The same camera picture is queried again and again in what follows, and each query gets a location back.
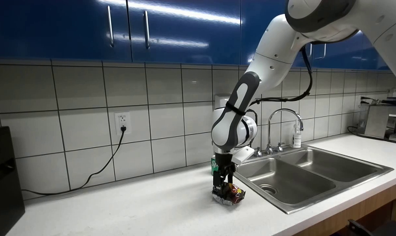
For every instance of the black snack packet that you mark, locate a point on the black snack packet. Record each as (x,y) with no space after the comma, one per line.
(234,195)

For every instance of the chrome gooseneck faucet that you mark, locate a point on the chrome gooseneck faucet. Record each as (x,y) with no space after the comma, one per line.
(268,132)

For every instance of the stainless steel countertop appliance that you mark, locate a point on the stainless steel countertop appliance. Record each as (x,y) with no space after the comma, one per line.
(376,123)

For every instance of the black chair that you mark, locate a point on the black chair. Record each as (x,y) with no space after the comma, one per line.
(394,230)

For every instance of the wooden base cabinet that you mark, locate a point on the wooden base cabinet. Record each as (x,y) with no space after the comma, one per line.
(329,225)

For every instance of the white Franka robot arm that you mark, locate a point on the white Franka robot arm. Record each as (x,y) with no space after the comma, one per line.
(271,53)

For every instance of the stainless steel double sink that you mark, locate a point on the stainless steel double sink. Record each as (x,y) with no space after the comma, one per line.
(293,184)

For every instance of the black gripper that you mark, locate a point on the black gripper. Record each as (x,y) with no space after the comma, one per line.
(224,162)

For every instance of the white wall outlet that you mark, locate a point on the white wall outlet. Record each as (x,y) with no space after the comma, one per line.
(122,119)

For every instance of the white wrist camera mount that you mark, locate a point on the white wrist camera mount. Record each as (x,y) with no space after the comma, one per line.
(244,154)

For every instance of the black coffee maker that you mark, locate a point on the black coffee maker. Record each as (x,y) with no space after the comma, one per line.
(2,184)

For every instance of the clear pump soap bottle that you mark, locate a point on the clear pump soap bottle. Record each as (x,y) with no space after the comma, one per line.
(296,140)

